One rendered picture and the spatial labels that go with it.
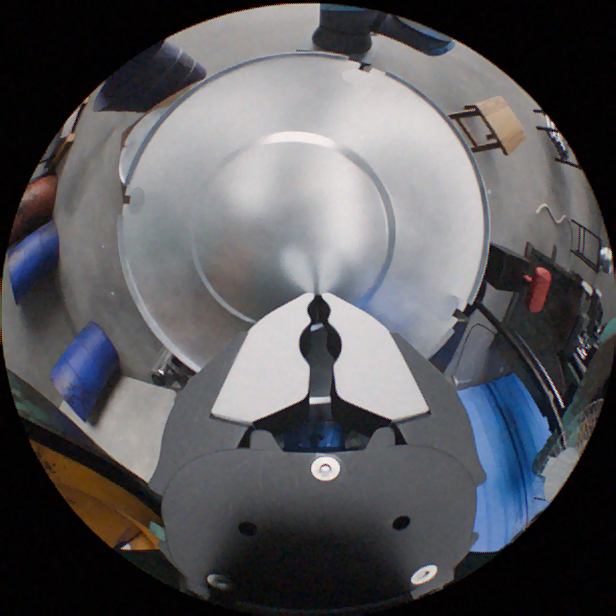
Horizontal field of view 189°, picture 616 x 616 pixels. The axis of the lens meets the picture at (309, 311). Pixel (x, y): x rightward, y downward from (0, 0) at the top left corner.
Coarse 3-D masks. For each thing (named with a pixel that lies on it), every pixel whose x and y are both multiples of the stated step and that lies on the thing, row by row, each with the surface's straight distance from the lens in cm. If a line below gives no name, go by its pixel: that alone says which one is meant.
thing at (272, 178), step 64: (256, 64) 18; (320, 64) 17; (192, 128) 16; (256, 128) 14; (320, 128) 13; (384, 128) 14; (448, 128) 17; (128, 192) 20; (192, 192) 15; (256, 192) 12; (320, 192) 12; (384, 192) 13; (448, 192) 15; (128, 256) 20; (192, 256) 15; (256, 256) 13; (320, 256) 12; (384, 256) 13; (448, 256) 16; (192, 320) 18; (256, 320) 14; (384, 320) 15; (448, 320) 18; (320, 384) 19
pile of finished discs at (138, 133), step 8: (152, 112) 83; (160, 112) 79; (144, 120) 84; (152, 120) 80; (136, 128) 86; (144, 128) 82; (128, 136) 88; (136, 136) 84; (144, 136) 79; (128, 144) 88; (136, 144) 81; (128, 152) 84; (120, 160) 87; (128, 160) 83; (120, 168) 86; (128, 168) 82; (120, 176) 84
